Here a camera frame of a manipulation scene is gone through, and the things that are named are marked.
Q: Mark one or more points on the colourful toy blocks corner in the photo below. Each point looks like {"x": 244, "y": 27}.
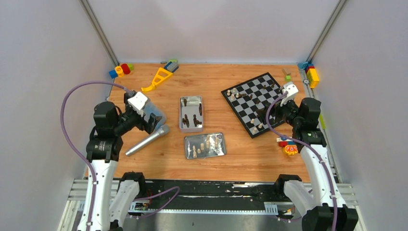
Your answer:
{"x": 311, "y": 73}
{"x": 121, "y": 70}

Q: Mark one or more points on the colourful toy blocks right corner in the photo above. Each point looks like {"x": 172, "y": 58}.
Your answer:
{"x": 311, "y": 73}

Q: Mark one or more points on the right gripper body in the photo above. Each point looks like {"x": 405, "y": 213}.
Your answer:
{"x": 286, "y": 112}

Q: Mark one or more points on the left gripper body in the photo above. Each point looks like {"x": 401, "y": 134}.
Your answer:
{"x": 146, "y": 122}

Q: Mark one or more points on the silver microphone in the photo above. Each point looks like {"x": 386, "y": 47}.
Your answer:
{"x": 163, "y": 130}

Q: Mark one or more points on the black silver chess board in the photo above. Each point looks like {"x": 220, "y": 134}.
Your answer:
{"x": 249, "y": 101}

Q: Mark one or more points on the yellow toy saw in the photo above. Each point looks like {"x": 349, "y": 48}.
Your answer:
{"x": 160, "y": 77}

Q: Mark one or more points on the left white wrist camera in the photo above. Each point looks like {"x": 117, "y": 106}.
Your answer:
{"x": 138, "y": 101}

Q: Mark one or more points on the colourful toy car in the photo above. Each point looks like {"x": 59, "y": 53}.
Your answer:
{"x": 288, "y": 146}

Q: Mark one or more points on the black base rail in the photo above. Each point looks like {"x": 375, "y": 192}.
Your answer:
{"x": 208, "y": 196}

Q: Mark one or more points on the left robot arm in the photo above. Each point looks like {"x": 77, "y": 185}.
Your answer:
{"x": 102, "y": 212}

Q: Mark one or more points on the colourful toy blocks left corner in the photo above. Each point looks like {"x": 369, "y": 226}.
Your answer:
{"x": 121, "y": 70}

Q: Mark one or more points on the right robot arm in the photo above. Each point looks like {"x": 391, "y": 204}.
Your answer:
{"x": 324, "y": 208}

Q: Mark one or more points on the tin box with dark pieces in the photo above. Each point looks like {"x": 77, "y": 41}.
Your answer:
{"x": 191, "y": 114}

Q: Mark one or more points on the blue green toy block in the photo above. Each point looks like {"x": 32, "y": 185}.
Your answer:
{"x": 172, "y": 65}

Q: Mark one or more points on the blue plastic bag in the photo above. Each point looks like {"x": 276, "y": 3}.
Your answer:
{"x": 154, "y": 117}

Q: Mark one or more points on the tin lid with light pieces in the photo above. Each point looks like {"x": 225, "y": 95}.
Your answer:
{"x": 204, "y": 146}

